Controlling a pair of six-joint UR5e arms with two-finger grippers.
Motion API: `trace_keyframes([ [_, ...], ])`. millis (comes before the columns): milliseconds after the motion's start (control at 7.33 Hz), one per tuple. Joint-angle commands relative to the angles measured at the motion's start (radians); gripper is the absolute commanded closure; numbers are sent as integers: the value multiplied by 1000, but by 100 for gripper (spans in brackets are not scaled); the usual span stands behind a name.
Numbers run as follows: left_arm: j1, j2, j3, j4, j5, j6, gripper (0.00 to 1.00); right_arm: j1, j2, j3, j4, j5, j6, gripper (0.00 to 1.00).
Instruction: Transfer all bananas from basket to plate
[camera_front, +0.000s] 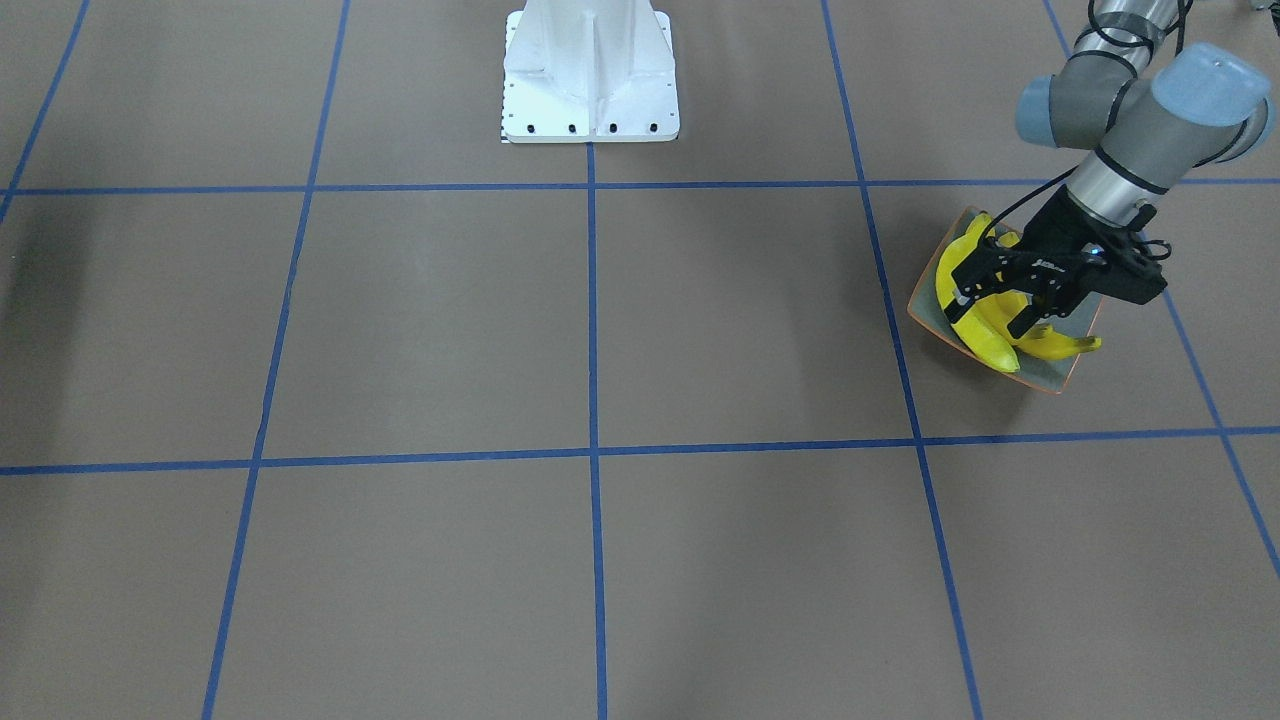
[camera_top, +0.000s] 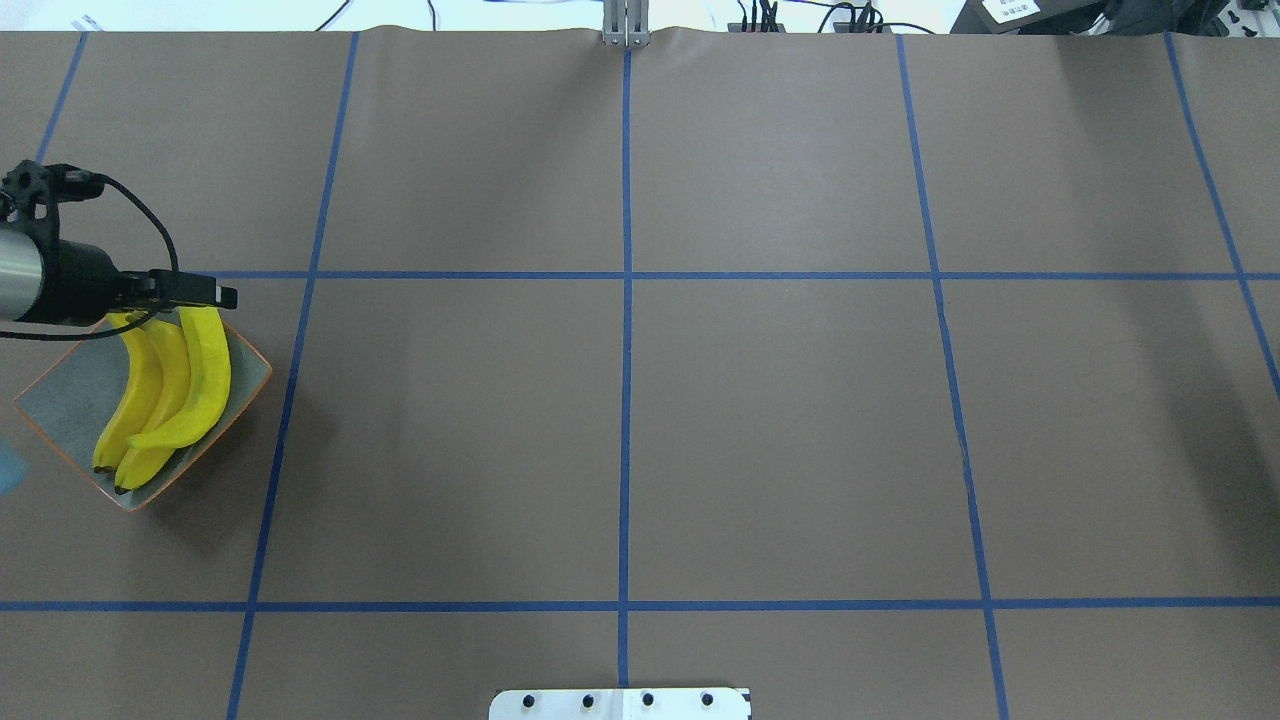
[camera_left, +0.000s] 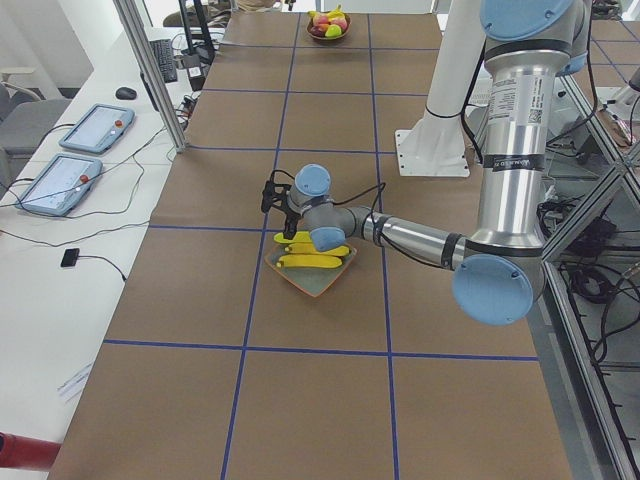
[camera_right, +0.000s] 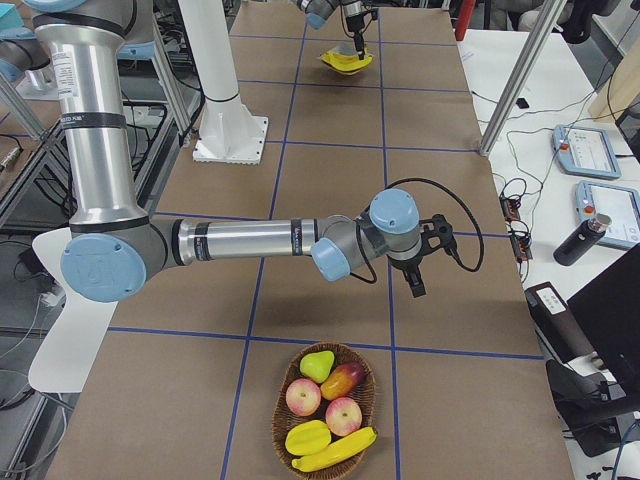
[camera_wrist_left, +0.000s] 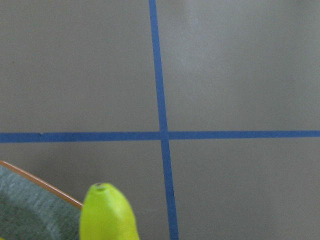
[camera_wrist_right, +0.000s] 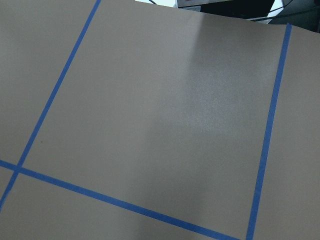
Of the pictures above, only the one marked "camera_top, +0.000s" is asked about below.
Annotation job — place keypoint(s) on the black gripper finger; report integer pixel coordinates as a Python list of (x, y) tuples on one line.
[(169, 290)]

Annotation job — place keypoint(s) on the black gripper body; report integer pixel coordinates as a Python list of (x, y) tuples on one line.
[(78, 282)]

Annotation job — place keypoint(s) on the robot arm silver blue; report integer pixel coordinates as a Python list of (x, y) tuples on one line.
[(21, 276)]

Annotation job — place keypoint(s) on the grey square plate orange rim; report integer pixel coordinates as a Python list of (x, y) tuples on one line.
[(72, 401)]

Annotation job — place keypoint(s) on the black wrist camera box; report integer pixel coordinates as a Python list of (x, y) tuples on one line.
[(31, 189)]

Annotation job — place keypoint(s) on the aluminium frame post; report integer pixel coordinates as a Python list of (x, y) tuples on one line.
[(625, 23)]

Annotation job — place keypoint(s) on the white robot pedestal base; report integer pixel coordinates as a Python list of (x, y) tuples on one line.
[(623, 703)]

